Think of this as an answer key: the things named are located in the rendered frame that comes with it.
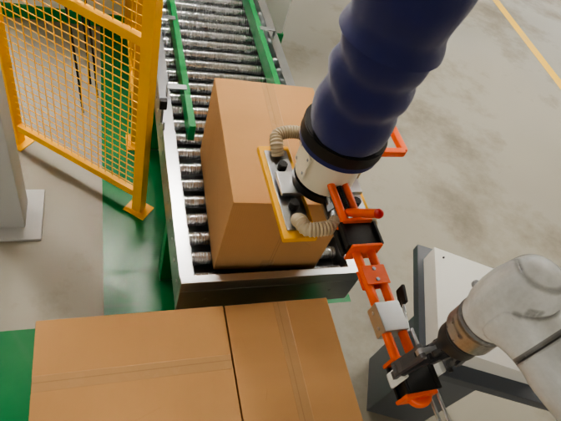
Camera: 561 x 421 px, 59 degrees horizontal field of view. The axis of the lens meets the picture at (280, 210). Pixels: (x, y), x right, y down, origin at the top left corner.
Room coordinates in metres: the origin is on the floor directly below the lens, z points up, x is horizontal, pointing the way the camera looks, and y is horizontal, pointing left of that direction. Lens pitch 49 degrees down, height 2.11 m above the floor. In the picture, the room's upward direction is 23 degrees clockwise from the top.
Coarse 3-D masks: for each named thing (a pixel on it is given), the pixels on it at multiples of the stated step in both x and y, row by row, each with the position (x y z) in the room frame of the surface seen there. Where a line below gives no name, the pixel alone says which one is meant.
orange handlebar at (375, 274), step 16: (400, 144) 1.22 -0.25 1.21; (336, 192) 0.92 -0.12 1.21; (336, 208) 0.88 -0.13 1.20; (368, 256) 0.77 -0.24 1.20; (368, 272) 0.71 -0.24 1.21; (384, 272) 0.73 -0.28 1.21; (368, 288) 0.68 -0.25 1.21; (384, 288) 0.70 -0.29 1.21; (384, 336) 0.58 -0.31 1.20; (400, 336) 0.60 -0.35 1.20; (416, 400) 0.47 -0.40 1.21
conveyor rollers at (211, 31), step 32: (192, 0) 2.63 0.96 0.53; (224, 0) 2.74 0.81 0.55; (192, 32) 2.31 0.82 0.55; (224, 32) 2.47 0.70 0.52; (192, 64) 2.05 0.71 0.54; (224, 64) 2.15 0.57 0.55; (256, 64) 2.32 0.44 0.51; (192, 96) 1.81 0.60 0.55; (192, 224) 1.14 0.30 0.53; (192, 256) 0.99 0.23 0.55
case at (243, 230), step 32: (224, 96) 1.42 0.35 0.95; (256, 96) 1.49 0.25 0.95; (288, 96) 1.57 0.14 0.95; (224, 128) 1.26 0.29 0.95; (256, 128) 1.33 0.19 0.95; (224, 160) 1.15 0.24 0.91; (256, 160) 1.18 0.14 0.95; (224, 192) 1.07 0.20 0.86; (256, 192) 1.05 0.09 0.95; (224, 224) 0.99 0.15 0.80; (256, 224) 1.02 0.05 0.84; (224, 256) 0.98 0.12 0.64; (256, 256) 1.04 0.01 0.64; (288, 256) 1.10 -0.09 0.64; (320, 256) 1.16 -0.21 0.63
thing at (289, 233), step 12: (264, 156) 1.06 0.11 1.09; (288, 156) 1.10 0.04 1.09; (264, 168) 1.02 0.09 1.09; (276, 168) 1.03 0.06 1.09; (288, 168) 1.05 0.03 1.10; (276, 180) 0.99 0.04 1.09; (276, 192) 0.94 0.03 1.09; (276, 204) 0.91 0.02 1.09; (288, 204) 0.92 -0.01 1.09; (300, 204) 0.94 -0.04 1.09; (276, 216) 0.87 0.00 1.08; (288, 216) 0.88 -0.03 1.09; (288, 228) 0.84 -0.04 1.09; (288, 240) 0.81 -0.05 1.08; (300, 240) 0.83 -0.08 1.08; (312, 240) 0.85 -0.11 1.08
